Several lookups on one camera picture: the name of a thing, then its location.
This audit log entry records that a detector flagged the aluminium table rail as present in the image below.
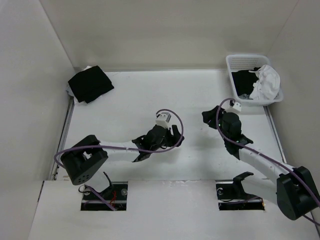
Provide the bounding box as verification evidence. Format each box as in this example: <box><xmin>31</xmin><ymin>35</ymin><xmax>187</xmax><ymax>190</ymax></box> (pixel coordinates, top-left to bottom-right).
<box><xmin>48</xmin><ymin>96</ymin><xmax>75</xmax><ymax>181</ymax></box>
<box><xmin>263</xmin><ymin>106</ymin><xmax>287</xmax><ymax>164</ymax></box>

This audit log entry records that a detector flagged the white plastic laundry basket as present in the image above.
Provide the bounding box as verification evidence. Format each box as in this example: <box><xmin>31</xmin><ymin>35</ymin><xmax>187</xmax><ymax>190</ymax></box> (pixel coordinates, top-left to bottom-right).
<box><xmin>226</xmin><ymin>54</ymin><xmax>284</xmax><ymax>106</ymax></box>

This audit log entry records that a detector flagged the left aluminium table rail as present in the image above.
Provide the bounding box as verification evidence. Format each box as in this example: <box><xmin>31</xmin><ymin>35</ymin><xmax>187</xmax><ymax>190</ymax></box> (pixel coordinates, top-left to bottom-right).
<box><xmin>48</xmin><ymin>96</ymin><xmax>75</xmax><ymax>181</ymax></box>

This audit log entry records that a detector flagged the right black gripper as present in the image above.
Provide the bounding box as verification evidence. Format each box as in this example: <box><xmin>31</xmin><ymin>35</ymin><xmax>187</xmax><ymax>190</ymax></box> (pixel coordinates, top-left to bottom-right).
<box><xmin>202</xmin><ymin>105</ymin><xmax>230</xmax><ymax>141</ymax></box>

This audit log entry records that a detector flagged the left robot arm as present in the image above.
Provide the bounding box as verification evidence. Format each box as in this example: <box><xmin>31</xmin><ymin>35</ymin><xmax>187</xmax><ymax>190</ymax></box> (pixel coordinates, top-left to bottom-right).
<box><xmin>60</xmin><ymin>125</ymin><xmax>185</xmax><ymax>200</ymax></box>

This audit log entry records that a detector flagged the right aluminium table rail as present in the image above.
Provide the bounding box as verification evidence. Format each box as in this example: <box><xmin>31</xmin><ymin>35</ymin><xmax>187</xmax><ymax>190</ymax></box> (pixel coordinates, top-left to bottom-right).
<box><xmin>263</xmin><ymin>106</ymin><xmax>287</xmax><ymax>164</ymax></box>

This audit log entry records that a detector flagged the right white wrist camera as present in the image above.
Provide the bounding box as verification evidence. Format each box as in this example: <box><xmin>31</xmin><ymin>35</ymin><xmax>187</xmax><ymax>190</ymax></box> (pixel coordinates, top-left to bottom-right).
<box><xmin>229</xmin><ymin>100</ymin><xmax>242</xmax><ymax>113</ymax></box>

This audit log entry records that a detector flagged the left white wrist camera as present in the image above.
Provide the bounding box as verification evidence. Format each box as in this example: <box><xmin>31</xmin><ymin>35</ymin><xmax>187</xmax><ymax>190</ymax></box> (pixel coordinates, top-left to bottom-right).
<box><xmin>155</xmin><ymin>112</ymin><xmax>172</xmax><ymax>129</ymax></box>

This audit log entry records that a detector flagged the folded black tank top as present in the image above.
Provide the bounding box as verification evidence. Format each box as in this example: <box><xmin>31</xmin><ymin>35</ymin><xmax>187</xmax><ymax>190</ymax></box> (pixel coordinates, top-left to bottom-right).
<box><xmin>68</xmin><ymin>65</ymin><xmax>115</xmax><ymax>104</ymax></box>

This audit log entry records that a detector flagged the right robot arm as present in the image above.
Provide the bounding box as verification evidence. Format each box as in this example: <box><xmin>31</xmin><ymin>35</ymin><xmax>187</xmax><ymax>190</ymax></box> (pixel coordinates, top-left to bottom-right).
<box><xmin>201</xmin><ymin>105</ymin><xmax>320</xmax><ymax>221</ymax></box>

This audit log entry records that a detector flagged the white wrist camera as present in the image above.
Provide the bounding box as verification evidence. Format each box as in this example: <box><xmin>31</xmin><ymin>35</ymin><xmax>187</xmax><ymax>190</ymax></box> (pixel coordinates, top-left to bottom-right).
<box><xmin>155</xmin><ymin>112</ymin><xmax>172</xmax><ymax>129</ymax></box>
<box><xmin>229</xmin><ymin>100</ymin><xmax>242</xmax><ymax>113</ymax></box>

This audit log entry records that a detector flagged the black tank top in basket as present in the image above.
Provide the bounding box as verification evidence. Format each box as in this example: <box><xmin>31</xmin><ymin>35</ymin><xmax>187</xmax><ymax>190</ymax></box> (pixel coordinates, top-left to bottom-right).
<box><xmin>231</xmin><ymin>67</ymin><xmax>260</xmax><ymax>96</ymax></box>

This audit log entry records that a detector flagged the grey garment in basket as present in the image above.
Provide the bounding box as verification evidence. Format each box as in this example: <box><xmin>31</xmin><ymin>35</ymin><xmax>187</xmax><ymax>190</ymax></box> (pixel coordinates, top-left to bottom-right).
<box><xmin>238</xmin><ymin>93</ymin><xmax>253</xmax><ymax>101</ymax></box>

